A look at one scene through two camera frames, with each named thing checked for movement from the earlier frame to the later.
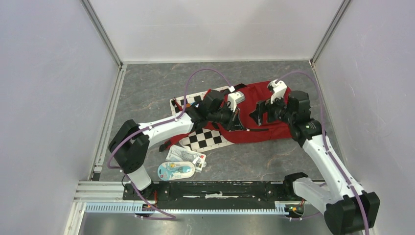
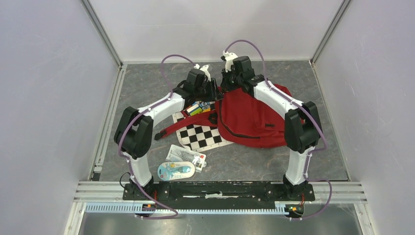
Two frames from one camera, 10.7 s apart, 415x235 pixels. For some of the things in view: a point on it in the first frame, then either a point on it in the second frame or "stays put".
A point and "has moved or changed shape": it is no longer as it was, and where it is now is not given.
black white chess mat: (200, 139) stays put
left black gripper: (233, 123) to (215, 94)
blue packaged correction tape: (168, 171) stays put
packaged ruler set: (177, 153) stays put
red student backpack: (253, 93) has moved or changed shape
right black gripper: (264, 106) to (225, 83)
